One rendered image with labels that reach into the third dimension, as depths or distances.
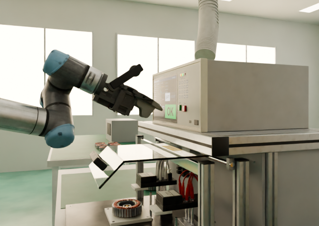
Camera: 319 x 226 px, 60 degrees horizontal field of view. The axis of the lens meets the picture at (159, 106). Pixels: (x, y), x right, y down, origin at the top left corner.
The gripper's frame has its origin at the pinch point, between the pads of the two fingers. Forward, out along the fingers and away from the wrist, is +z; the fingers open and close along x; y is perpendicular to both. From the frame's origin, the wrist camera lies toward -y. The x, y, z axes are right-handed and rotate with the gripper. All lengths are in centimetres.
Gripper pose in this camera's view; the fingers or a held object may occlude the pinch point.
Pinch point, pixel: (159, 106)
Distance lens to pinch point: 87.4
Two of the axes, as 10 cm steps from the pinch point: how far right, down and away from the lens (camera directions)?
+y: -4.0, 9.1, -1.4
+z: 8.5, 4.2, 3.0
